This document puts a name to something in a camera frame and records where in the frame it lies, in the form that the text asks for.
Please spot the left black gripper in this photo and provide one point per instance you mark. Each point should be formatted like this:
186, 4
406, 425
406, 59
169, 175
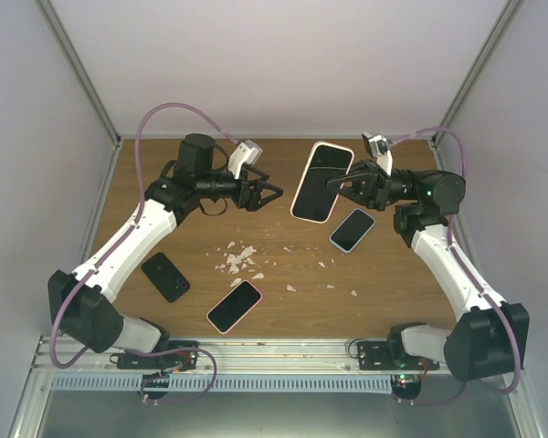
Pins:
253, 203

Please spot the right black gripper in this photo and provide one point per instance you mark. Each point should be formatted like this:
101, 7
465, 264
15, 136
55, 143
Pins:
372, 189

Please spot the beige phone case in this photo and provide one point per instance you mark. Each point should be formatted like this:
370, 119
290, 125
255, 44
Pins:
297, 214

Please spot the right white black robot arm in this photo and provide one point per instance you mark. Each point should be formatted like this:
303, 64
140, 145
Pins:
490, 334

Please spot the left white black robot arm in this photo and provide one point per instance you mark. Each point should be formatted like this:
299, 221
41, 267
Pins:
81, 302

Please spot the phone in blue case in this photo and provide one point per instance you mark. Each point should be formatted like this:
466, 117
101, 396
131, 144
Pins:
352, 230

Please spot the phone in pink case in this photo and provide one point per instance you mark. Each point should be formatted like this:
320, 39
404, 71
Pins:
233, 307

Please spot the black phone face down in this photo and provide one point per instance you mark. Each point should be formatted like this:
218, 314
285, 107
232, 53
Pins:
165, 277

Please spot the white debris pile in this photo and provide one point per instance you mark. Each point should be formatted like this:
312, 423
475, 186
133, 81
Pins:
239, 259

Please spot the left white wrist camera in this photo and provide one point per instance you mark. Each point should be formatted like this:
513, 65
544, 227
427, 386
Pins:
247, 152

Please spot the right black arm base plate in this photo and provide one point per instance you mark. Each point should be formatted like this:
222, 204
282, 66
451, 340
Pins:
375, 355

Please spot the aluminium front rail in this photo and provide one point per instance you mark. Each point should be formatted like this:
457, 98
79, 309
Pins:
233, 356

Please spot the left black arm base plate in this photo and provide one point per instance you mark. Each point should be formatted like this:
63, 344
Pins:
184, 360

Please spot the right aluminium corner post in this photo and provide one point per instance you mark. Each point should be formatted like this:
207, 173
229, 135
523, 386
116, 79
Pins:
501, 24

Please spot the aluminium corner post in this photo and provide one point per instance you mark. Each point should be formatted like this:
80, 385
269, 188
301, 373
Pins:
71, 54
501, 24

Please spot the grey slotted cable duct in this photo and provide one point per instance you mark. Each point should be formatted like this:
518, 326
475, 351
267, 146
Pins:
224, 382

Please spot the left aluminium corner post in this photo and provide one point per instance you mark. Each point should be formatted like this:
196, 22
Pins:
71, 54

